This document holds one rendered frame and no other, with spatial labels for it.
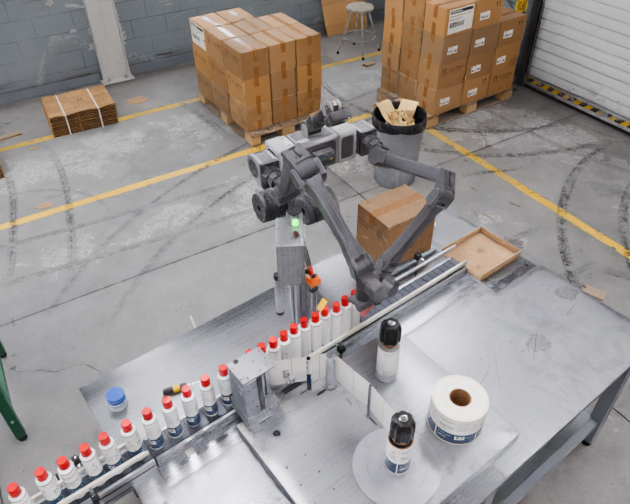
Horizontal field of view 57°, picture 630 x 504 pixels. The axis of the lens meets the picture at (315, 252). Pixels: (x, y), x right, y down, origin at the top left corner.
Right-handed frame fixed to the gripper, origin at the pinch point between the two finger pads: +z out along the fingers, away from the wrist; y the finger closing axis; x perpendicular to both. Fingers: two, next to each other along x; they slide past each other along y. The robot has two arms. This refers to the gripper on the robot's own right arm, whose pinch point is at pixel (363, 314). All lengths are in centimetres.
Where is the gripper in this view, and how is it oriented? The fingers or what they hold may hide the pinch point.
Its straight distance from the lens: 216.4
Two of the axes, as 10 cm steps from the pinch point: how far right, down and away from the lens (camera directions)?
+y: 8.0, -3.9, 4.5
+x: -6.0, -4.9, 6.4
